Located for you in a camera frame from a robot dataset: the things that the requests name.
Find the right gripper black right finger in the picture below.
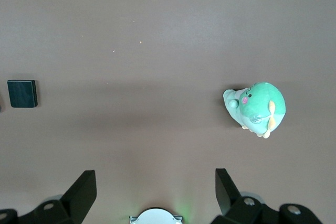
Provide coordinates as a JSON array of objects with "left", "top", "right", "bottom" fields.
[{"left": 211, "top": 168, "right": 323, "bottom": 224}]

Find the brown table cover cloth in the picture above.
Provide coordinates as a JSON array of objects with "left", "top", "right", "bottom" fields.
[{"left": 0, "top": 0, "right": 336, "bottom": 224}]

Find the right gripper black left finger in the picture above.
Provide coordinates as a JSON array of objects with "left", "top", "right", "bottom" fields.
[{"left": 0, "top": 170, "right": 97, "bottom": 224}]

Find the green plush toy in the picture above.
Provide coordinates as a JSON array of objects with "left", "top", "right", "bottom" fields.
[{"left": 223, "top": 81, "right": 287, "bottom": 140}]

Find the dark rectangular phone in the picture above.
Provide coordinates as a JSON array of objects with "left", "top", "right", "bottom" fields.
[{"left": 7, "top": 79, "right": 40, "bottom": 109}]

